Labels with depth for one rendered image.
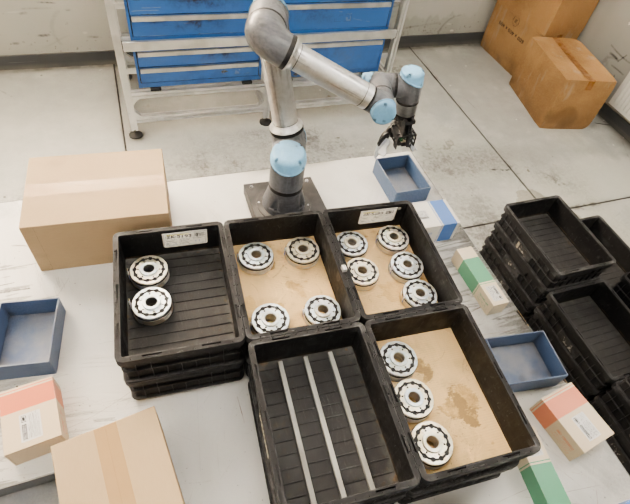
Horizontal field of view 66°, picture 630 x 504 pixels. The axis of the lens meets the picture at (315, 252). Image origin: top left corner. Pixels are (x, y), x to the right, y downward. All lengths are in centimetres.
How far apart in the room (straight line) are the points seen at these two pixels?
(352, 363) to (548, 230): 138
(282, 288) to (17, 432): 73
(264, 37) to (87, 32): 260
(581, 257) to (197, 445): 176
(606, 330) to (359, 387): 134
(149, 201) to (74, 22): 247
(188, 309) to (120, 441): 38
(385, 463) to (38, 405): 84
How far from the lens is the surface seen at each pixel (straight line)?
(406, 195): 188
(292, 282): 141
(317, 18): 311
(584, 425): 155
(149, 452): 119
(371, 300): 142
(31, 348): 155
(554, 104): 398
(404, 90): 161
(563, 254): 236
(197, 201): 181
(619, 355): 232
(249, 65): 311
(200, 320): 135
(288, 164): 156
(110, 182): 162
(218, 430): 135
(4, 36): 397
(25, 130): 347
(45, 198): 162
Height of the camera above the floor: 198
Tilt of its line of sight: 50 degrees down
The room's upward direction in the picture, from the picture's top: 11 degrees clockwise
